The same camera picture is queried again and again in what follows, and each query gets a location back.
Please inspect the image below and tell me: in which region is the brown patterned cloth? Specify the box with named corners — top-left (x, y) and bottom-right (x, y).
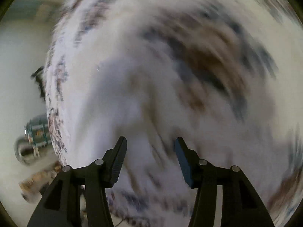
top-left (18, 160), bottom-right (64, 203)

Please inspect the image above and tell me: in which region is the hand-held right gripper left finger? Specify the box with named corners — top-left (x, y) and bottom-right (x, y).
top-left (27, 136), bottom-right (128, 227)

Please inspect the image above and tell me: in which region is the small black object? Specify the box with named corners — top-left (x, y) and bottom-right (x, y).
top-left (31, 66), bottom-right (47, 103)

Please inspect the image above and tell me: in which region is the round grey container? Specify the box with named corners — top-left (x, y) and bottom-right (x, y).
top-left (13, 136), bottom-right (57, 165)

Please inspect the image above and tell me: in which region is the cream floral blanket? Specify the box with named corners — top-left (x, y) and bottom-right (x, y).
top-left (44, 0), bottom-right (303, 227)

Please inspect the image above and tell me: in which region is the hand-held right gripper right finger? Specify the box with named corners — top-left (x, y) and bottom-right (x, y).
top-left (175, 137), bottom-right (275, 227)

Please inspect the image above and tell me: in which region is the green box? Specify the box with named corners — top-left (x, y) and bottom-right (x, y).
top-left (24, 114), bottom-right (52, 147)

